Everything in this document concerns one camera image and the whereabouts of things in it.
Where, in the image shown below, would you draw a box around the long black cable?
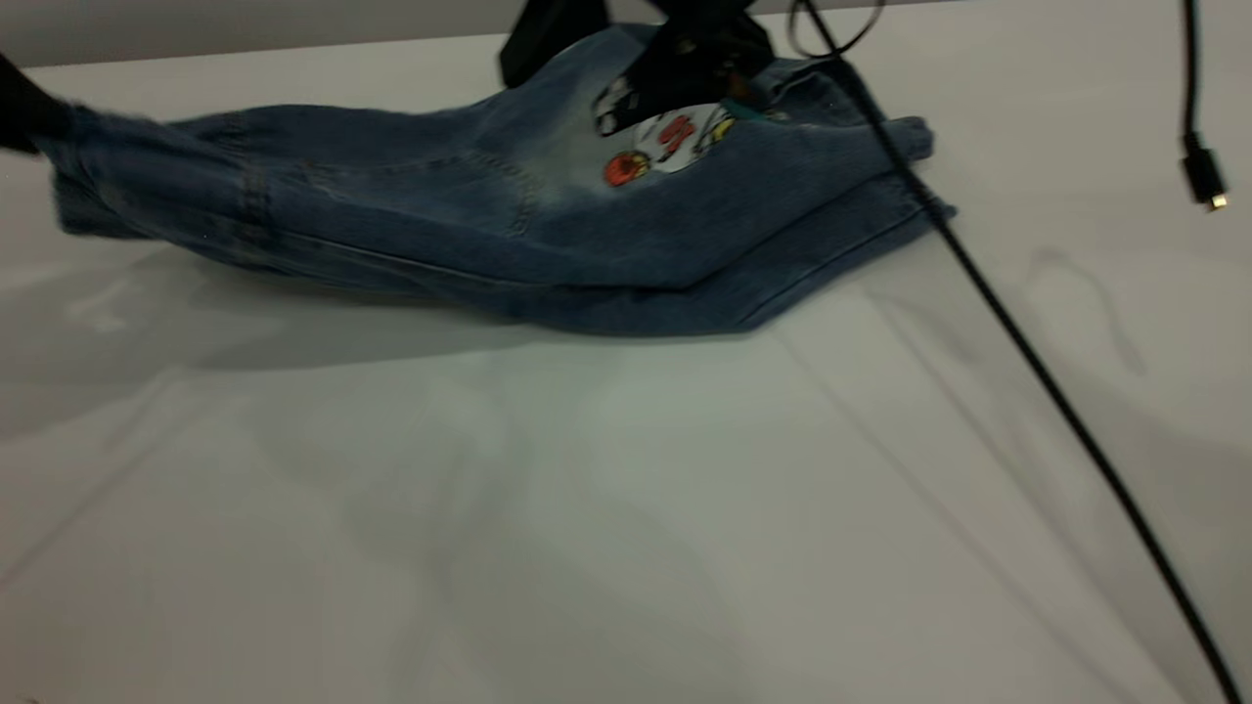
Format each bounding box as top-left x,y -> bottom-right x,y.
807,0 -> 1248,704

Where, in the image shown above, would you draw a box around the looped black cable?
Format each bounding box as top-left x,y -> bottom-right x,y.
787,0 -> 886,60

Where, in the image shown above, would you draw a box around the blue denim jeans with print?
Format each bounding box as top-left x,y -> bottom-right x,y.
39,24 -> 960,338

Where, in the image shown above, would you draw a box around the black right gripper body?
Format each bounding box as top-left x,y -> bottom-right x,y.
595,0 -> 783,138

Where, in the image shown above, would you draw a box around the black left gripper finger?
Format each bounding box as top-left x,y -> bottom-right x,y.
0,51 -> 71,157

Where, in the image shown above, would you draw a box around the black cable with usb plug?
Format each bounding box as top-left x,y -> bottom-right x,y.
1179,0 -> 1231,212

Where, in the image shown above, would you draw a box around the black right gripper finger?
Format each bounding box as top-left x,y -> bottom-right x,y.
499,0 -> 612,91

